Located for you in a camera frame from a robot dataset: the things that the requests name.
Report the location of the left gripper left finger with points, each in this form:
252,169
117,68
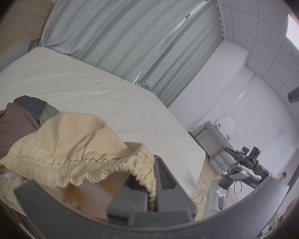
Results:
129,198

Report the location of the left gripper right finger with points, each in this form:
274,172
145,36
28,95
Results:
172,195

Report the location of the beige shorts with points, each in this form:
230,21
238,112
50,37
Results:
77,138

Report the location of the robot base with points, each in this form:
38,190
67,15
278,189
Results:
214,193

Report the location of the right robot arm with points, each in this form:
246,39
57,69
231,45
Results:
239,175

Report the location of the bed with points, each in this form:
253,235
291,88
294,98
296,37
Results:
89,83

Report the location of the person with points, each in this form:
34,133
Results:
284,176

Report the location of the olive green garment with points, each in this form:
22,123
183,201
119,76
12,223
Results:
48,114

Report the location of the black garment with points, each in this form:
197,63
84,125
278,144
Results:
30,106

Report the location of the pale grey-green curtain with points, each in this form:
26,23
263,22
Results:
102,21
189,58

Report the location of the brown garment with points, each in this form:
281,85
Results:
10,128

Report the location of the ceiling light panel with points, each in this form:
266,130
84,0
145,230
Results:
296,33

